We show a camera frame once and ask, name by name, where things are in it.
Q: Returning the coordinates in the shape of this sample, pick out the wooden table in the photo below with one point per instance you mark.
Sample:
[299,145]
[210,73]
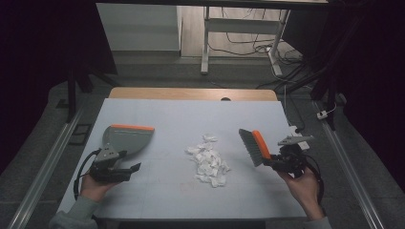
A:
[178,93]

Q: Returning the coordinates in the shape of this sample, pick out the white paper scraps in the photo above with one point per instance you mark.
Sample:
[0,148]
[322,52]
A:
[210,162]

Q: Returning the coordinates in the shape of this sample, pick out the grey dustpan with orange edge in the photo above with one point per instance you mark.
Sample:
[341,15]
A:
[127,140]

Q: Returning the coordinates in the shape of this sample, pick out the white metal desk frame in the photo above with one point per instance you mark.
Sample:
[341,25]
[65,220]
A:
[242,26]

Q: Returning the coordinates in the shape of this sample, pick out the person's right hand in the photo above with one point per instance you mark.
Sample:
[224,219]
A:
[305,191]

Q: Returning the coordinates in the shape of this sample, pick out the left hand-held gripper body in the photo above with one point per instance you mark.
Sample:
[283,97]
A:
[106,156]

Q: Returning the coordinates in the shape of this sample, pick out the black metal stand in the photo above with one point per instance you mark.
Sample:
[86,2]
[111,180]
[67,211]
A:
[71,92]

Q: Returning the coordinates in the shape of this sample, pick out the orange brush with grey bristles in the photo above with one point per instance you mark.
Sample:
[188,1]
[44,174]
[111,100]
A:
[253,146]

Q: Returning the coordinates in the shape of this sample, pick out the aluminium rail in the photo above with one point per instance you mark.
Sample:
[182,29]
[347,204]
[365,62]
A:
[350,165]
[47,165]

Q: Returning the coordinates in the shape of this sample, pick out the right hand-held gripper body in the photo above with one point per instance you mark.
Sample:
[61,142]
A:
[293,159]

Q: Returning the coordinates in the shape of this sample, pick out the white table mat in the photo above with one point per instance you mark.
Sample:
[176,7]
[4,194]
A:
[165,117]

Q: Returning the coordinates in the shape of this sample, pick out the small white plug adapter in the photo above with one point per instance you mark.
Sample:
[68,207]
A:
[321,114]

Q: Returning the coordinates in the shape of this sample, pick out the person's left hand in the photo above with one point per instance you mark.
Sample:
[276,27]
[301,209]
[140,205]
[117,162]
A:
[94,191]

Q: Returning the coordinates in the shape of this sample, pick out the grey cabinet panel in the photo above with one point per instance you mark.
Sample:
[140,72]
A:
[138,27]

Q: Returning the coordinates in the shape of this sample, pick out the black square frame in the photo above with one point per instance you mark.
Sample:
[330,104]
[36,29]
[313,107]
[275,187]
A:
[80,134]

